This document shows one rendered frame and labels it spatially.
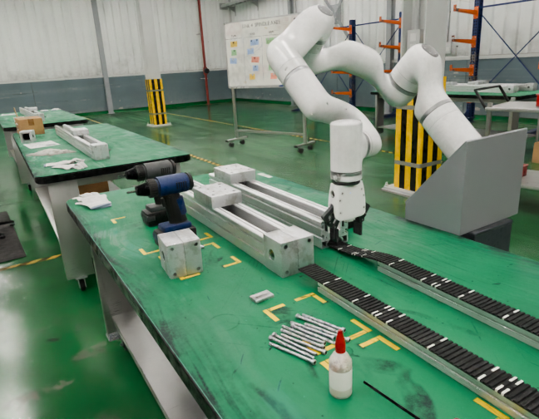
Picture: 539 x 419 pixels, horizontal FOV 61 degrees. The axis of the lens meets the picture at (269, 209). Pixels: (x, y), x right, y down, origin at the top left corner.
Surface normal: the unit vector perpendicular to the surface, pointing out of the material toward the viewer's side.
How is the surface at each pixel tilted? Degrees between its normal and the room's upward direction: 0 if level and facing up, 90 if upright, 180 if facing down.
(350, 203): 90
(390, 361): 0
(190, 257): 90
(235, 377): 0
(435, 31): 90
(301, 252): 90
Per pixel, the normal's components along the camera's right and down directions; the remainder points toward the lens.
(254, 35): -0.62, 0.27
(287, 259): 0.51, 0.24
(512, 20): -0.85, 0.21
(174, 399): -0.05, -0.95
